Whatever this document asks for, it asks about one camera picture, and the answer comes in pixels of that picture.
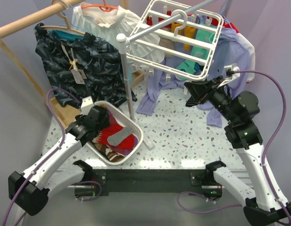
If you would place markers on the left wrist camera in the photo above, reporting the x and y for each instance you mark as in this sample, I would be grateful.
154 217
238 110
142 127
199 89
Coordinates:
86 105

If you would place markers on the red sock in basket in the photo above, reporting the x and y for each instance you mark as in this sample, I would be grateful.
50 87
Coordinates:
112 129

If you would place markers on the red and beige sock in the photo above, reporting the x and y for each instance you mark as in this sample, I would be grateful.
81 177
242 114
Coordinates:
166 43

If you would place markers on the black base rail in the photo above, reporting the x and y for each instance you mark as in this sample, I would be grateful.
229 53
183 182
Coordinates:
147 181

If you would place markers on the grey sock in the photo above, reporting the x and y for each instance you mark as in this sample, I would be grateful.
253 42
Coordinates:
122 136

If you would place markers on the white plastic sock hanger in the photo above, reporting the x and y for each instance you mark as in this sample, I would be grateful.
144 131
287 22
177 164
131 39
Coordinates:
199 19

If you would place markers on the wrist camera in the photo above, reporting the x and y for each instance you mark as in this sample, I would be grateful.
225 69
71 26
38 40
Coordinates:
86 105
231 73

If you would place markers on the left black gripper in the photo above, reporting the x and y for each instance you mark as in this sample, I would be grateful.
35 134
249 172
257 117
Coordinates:
105 124

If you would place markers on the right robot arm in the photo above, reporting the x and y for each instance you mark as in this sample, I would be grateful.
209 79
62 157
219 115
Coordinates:
264 203

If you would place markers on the blue wire hanger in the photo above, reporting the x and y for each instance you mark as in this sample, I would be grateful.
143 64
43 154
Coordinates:
224 10

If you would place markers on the lavender shirt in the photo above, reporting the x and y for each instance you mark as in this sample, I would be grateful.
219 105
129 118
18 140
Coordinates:
148 104

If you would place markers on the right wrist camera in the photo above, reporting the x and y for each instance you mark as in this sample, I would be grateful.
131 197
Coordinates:
231 73

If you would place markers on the wooden garment rack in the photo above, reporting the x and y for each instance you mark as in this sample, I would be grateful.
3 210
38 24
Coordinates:
65 114

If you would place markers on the orange clothes hanger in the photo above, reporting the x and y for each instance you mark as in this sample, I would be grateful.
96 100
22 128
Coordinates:
103 7

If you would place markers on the dark leaf-print garment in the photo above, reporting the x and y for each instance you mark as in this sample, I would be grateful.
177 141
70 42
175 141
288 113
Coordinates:
99 60

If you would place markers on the brown striped sock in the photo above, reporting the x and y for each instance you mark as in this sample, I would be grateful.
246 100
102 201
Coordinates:
108 153

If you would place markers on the white ruffled dress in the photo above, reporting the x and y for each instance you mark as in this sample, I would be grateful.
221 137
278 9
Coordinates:
107 25

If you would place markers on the garment price tag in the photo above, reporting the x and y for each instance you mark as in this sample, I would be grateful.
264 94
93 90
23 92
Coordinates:
79 76

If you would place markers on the black striped sock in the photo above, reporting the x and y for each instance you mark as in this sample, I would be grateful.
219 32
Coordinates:
191 102

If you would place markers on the white laundry basket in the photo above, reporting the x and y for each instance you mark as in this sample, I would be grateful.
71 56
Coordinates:
123 120

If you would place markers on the mustard yellow sock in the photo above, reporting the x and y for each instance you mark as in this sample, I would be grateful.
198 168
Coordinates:
174 25
189 32

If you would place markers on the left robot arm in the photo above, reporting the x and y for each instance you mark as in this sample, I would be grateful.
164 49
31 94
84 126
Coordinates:
28 189

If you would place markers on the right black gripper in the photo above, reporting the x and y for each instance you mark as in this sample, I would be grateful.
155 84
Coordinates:
198 88

